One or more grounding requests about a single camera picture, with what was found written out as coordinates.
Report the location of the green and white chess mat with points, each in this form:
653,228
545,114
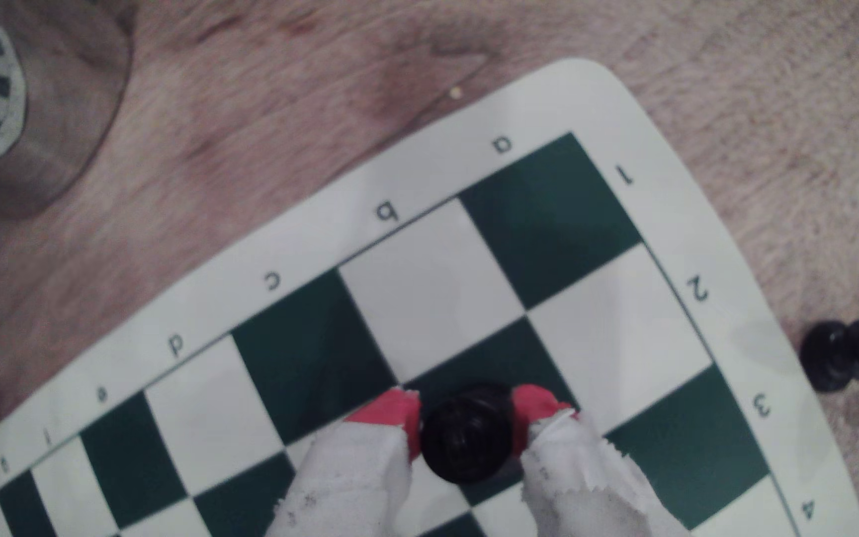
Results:
437,283

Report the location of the brown chess bag with logo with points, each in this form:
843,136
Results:
57,112

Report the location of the black bishop chess piece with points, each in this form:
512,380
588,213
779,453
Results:
843,354

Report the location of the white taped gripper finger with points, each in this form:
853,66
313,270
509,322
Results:
578,485
362,477

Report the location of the black king chess piece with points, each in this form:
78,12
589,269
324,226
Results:
467,436

